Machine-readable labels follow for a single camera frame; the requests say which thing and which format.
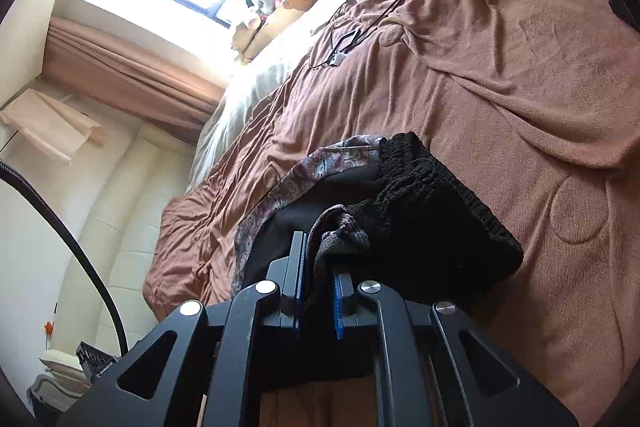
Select black patterned pants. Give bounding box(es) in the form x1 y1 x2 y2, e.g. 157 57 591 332
231 132 524 305

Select cream padded headboard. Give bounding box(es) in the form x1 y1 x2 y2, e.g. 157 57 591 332
50 124 194 358

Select grey white bed sheet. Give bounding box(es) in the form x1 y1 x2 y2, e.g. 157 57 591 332
186 0 347 192

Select brown window curtain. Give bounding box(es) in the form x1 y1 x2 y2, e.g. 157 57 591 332
41 0 432 143

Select white bedside cabinet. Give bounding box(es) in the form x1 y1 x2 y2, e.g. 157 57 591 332
27 341 118 426

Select beige hanging cloth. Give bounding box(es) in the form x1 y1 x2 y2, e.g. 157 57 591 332
1 88 108 165

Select brown bed blanket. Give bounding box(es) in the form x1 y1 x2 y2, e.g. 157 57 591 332
143 0 639 426

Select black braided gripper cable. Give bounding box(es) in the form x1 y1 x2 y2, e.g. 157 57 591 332
0 159 130 358

